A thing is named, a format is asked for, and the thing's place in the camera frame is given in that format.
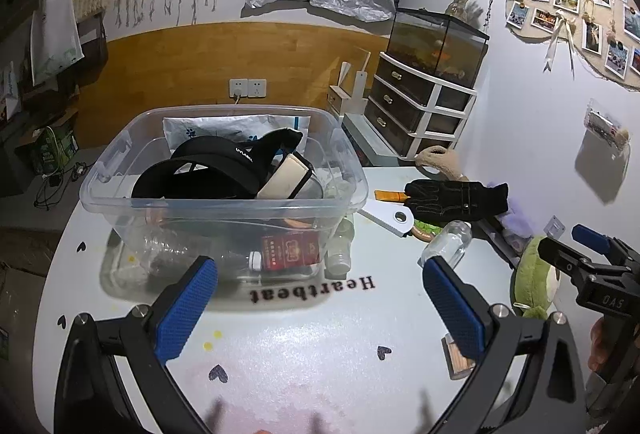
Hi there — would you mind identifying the round clear bottle white cap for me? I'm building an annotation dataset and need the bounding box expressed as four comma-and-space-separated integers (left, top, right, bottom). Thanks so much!
420, 220, 473, 267

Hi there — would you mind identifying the cream rectangular case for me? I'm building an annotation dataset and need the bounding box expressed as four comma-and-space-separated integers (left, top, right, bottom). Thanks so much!
257, 151, 315, 200

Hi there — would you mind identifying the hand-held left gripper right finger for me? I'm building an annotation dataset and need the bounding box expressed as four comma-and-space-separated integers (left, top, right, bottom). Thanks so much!
422, 257, 586, 434

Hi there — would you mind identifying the grey slim rod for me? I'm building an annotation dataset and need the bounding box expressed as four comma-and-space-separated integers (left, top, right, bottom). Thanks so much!
472, 219, 521, 267

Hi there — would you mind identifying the red box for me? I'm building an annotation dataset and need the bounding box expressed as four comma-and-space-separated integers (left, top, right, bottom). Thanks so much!
261, 233, 321, 272

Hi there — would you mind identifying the purple cloth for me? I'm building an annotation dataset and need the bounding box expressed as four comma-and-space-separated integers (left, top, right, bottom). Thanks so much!
487, 181, 533, 250

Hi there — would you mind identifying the white wooden desk rack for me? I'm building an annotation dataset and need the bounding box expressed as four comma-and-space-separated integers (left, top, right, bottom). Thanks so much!
327, 49, 373, 125

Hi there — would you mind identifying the white comb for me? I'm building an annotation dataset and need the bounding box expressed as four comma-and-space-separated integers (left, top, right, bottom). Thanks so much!
360, 203, 416, 237

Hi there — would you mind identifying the small toothpick holder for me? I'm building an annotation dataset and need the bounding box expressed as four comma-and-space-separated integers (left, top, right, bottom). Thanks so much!
440, 334, 476, 380

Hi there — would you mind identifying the large clear plastic bottle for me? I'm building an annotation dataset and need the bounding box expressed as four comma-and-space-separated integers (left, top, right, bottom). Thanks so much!
122, 227, 263, 285

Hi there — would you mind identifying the glass fish tank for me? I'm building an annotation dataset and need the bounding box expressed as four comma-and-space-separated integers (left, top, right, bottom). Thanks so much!
387, 7, 491, 88

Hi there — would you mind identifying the small clear bottle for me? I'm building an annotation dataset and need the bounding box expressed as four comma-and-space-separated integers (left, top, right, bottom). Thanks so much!
324, 214, 356, 279

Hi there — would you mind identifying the beige knit glove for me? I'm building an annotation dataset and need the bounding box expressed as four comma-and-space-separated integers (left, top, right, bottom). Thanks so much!
415, 145, 471, 182

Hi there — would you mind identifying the clear wall pouch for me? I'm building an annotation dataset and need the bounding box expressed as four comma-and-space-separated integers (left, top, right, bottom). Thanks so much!
584, 98, 632, 149

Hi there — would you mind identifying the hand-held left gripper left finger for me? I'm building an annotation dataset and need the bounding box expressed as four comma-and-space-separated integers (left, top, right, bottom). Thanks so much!
52, 257, 219, 434

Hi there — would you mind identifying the green printed box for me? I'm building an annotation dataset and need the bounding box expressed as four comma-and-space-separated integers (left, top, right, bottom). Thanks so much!
30, 127, 81, 175

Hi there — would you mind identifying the black glove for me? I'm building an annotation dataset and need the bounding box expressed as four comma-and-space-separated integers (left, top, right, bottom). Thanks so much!
404, 180, 510, 221

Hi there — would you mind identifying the dark storage shelf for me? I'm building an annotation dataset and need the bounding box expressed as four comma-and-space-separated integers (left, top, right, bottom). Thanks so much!
0, 0, 108, 195

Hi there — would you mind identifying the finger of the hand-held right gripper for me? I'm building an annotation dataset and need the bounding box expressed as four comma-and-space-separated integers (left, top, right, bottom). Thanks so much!
572, 224, 640, 265
537, 237, 601, 287

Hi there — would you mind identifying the white frame drawer unit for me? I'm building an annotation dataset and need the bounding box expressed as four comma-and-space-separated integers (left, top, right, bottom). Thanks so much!
364, 52, 478, 160

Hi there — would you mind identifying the white tote bag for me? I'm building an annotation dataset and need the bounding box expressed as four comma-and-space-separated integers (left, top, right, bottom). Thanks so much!
30, 0, 86, 85

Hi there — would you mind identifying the person's right hand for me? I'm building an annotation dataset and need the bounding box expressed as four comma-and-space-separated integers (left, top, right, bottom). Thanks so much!
588, 317, 608, 373

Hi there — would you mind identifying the white paw print envelope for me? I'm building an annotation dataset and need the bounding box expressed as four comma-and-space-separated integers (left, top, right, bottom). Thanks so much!
162, 114, 311, 155

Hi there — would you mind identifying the clear plastic storage container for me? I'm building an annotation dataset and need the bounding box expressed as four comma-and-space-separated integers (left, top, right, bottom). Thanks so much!
80, 106, 370, 285

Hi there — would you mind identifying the green plush toy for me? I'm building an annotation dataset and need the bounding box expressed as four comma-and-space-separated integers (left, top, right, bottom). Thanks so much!
510, 234, 563, 320

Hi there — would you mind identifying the tangled floor cable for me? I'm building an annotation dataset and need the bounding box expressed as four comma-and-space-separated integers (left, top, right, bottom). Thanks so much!
32, 159, 91, 210

